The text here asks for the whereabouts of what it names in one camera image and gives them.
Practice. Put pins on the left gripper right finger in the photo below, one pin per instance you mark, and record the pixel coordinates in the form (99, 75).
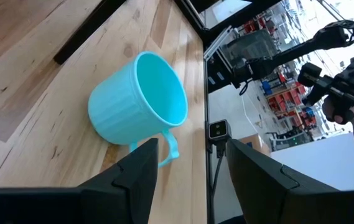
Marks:
(257, 186)

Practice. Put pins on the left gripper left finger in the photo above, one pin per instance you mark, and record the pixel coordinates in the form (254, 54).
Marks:
(133, 186)

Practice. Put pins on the teal plastic mug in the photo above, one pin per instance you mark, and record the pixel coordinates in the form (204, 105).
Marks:
(117, 109)

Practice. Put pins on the cardboard box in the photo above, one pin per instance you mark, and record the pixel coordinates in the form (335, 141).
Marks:
(256, 143)

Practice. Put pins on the red storage bins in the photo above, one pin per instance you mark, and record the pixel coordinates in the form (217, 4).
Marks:
(285, 102)

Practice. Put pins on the person's hand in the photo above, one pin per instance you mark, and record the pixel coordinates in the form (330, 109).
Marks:
(330, 110)

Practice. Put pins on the grey office chair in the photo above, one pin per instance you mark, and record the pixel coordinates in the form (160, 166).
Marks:
(251, 46)

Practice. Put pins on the small black camera box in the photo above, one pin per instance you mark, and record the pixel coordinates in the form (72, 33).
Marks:
(219, 130)

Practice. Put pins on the black metal rig frame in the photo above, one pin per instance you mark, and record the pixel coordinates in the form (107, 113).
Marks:
(207, 37)

